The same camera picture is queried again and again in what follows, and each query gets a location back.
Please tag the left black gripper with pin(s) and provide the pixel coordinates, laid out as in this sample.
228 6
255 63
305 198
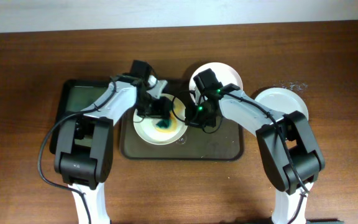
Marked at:
165 113

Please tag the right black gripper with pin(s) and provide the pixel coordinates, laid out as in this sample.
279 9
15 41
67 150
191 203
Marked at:
192 120

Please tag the green yellow sponge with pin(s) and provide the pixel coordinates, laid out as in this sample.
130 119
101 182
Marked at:
166 125

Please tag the white plate with yellow stain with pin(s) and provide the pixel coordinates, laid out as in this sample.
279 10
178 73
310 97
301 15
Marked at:
144 128

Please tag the light grey plate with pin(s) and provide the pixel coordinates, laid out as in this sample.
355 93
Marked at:
283 100

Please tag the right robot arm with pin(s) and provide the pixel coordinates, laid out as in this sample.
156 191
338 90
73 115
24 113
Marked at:
289 151

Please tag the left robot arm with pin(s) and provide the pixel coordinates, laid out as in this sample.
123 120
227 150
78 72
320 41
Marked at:
82 138

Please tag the large brown tray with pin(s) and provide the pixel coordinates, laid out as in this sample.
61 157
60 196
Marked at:
224 143

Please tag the small dark green tray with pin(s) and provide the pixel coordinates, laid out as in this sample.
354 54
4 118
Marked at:
73 99

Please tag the pinkish white plate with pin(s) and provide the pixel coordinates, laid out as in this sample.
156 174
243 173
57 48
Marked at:
224 74

